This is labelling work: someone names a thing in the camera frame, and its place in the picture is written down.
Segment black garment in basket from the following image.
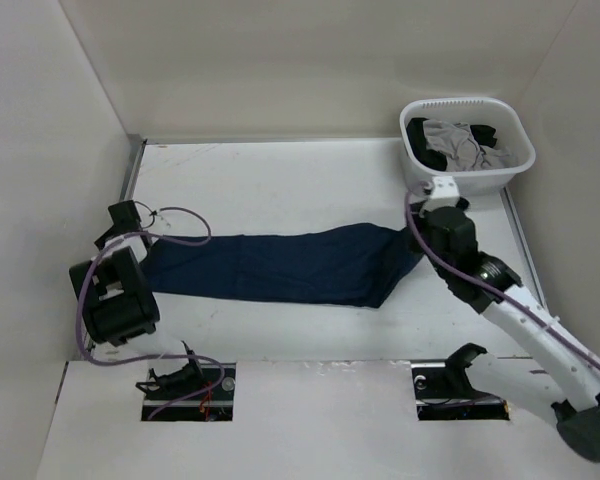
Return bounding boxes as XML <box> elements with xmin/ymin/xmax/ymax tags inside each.
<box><xmin>406</xmin><ymin>117</ymin><xmax>497</xmax><ymax>172</ymax></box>

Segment grey garment in basket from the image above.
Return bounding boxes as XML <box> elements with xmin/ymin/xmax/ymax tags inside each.
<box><xmin>422</xmin><ymin>119</ymin><xmax>516</xmax><ymax>172</ymax></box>

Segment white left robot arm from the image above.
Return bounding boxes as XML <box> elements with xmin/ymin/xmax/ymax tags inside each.
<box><xmin>69</xmin><ymin>200</ymin><xmax>207</xmax><ymax>399</ymax></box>

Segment white plastic laundry basket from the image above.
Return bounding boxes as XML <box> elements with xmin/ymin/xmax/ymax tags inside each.
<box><xmin>399</xmin><ymin>97</ymin><xmax>536</xmax><ymax>196</ymax></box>

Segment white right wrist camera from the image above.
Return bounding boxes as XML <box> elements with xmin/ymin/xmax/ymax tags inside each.
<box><xmin>422</xmin><ymin>176</ymin><xmax>460</xmax><ymax>211</ymax></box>

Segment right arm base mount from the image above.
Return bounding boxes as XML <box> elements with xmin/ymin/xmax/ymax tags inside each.
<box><xmin>411</xmin><ymin>361</ymin><xmax>510</xmax><ymax>421</ymax></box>

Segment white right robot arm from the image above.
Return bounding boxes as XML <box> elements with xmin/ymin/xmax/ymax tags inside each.
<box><xmin>405</xmin><ymin>197</ymin><xmax>600</xmax><ymax>463</ymax></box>

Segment dark blue denim trousers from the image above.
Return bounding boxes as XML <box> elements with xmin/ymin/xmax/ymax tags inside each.
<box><xmin>142</xmin><ymin>223</ymin><xmax>422</xmax><ymax>309</ymax></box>

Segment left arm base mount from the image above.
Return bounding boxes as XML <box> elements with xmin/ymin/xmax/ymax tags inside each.
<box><xmin>135</xmin><ymin>343</ymin><xmax>237</xmax><ymax>423</ymax></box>

